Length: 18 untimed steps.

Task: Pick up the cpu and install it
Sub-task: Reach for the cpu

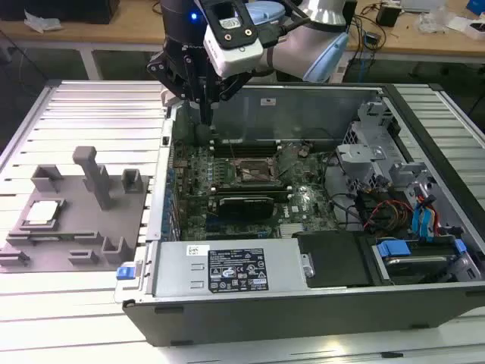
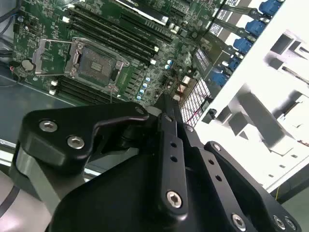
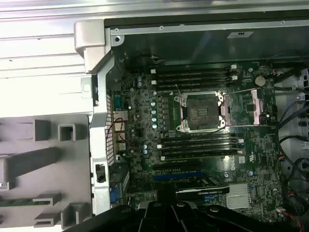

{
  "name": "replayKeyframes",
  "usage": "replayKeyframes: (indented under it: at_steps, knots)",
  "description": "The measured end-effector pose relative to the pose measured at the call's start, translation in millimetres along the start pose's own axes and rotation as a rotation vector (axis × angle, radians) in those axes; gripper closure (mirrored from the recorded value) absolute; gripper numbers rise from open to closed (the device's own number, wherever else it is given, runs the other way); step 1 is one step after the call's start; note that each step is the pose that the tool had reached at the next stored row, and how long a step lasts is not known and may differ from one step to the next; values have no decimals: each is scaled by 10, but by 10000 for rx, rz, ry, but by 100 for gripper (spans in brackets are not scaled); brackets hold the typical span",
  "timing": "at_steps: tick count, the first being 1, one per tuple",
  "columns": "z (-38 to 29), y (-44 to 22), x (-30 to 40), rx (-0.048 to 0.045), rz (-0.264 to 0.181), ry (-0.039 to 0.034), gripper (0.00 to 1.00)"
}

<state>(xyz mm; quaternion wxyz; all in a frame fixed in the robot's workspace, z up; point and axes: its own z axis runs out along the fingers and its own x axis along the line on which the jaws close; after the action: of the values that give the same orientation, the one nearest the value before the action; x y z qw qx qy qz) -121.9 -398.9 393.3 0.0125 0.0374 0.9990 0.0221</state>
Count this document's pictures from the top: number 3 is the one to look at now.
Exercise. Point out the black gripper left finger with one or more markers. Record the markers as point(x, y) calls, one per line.
point(144, 220)

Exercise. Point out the grey parts rack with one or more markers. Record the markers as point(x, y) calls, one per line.
point(72, 157)

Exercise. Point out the CPU socket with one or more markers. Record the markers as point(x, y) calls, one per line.
point(200, 111)

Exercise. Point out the silver coin battery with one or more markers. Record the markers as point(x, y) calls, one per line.
point(260, 81)

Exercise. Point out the metal socket cover frame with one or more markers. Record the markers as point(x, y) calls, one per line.
point(256, 106)

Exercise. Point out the silver finned heatsink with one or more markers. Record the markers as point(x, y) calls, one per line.
point(237, 197)

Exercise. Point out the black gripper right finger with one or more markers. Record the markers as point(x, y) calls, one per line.
point(217, 221)

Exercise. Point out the open black PC case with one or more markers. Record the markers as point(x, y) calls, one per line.
point(99, 120)

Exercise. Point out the green motherboard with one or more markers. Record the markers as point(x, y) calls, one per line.
point(253, 149)

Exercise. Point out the black graphics card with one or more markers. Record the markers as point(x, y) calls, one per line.
point(202, 192)

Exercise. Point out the black RAM slot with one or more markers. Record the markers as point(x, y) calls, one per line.
point(200, 145)
point(193, 75)
point(200, 139)
point(200, 155)
point(200, 150)
point(193, 85)
point(193, 70)
point(193, 80)

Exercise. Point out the green RAM stick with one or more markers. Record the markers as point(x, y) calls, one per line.
point(19, 202)

